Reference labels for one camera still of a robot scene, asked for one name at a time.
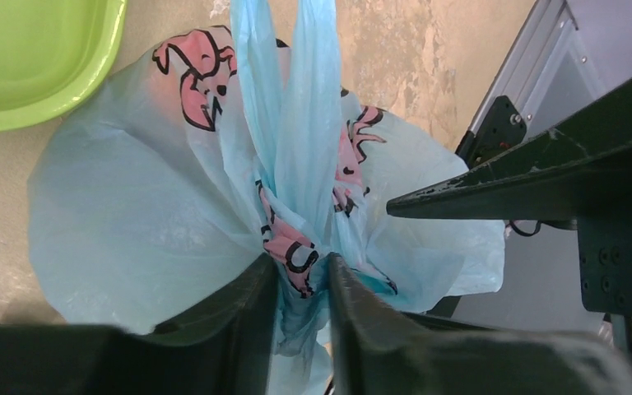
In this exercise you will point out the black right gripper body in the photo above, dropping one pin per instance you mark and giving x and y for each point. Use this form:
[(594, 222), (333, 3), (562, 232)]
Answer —
[(605, 264)]

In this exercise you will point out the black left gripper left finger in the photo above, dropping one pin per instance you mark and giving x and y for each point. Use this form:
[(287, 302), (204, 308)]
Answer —
[(222, 345)]

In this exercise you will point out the green plastic tray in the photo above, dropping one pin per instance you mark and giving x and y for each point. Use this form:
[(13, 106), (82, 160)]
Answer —
[(53, 56)]

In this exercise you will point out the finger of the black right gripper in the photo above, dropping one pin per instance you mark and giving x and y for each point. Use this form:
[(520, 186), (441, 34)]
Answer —
[(579, 166)]

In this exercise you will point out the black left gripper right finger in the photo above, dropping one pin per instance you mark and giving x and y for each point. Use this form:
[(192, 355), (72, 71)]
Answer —
[(378, 350)]

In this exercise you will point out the light blue plastic bag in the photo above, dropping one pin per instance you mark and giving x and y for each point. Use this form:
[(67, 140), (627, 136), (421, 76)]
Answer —
[(225, 143)]

